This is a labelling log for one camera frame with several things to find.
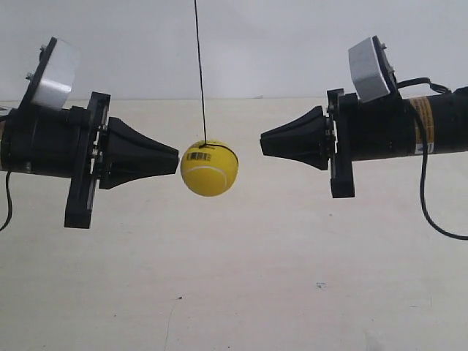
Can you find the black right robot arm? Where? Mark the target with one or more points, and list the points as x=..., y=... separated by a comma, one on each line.
x=440, y=124

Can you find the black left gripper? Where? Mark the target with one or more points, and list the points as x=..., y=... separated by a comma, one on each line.
x=64, y=143

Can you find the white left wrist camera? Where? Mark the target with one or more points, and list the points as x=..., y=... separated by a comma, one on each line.
x=51, y=83

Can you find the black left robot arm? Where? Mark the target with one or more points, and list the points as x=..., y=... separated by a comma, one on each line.
x=85, y=145

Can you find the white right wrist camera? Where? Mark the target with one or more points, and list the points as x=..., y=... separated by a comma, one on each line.
x=371, y=73

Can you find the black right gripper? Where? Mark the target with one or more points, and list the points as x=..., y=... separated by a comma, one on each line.
x=383, y=128

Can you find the yellow tennis ball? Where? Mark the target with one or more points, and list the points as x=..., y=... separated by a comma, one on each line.
x=209, y=168

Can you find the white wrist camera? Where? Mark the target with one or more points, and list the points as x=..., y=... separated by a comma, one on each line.
x=51, y=83
x=371, y=73

